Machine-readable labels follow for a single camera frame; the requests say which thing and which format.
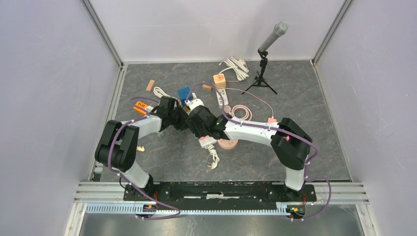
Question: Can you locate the white long power strip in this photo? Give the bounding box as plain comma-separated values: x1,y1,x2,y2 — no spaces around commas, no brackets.
184,92,218,149

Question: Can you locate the pink round socket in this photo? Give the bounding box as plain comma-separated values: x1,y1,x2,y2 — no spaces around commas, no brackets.
217,139,238,150

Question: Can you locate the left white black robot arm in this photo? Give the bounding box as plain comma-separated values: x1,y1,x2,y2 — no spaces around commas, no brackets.
94,96,187,201

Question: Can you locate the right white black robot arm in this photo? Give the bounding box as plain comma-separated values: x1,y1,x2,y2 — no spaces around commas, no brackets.
185,105,317,201

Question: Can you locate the orange wooden cube socket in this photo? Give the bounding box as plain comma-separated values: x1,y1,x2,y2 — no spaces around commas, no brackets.
213,73,226,89

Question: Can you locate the blue cube adapter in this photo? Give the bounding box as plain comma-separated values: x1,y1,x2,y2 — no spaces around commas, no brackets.
177,86,193,106

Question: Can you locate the orange power strip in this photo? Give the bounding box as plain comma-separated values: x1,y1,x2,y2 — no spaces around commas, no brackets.
133,101,154,115

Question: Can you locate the small brown wooden block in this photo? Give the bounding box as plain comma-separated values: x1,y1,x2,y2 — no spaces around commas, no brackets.
202,84,212,91

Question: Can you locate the white green small power strip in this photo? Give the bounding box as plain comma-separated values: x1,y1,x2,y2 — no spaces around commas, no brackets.
216,88,229,108

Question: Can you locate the black tripod microphone stand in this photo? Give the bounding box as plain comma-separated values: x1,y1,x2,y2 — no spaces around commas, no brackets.
241,51,277,94

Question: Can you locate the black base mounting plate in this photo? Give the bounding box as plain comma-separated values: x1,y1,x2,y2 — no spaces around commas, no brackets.
143,181,317,212

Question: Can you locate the grey handheld microphone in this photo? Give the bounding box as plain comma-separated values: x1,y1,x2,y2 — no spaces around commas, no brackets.
258,21,289,53

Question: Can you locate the white coiled cable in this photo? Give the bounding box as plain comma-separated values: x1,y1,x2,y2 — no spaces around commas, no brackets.
153,87,182,107

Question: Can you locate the white strip cable with plug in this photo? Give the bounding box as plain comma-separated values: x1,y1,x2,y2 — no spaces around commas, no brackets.
206,145,221,170

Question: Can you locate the pink coiled cable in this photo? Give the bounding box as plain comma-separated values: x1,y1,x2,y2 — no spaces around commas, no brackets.
223,105,253,121

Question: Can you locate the white bundled cable top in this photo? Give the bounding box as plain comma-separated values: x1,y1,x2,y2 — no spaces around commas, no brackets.
219,57,251,82

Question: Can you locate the orange square plug with cable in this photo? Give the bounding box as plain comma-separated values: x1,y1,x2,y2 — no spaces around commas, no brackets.
224,87,277,123

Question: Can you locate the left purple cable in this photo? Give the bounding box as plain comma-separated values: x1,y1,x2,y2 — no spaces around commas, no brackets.
107,97,181,221

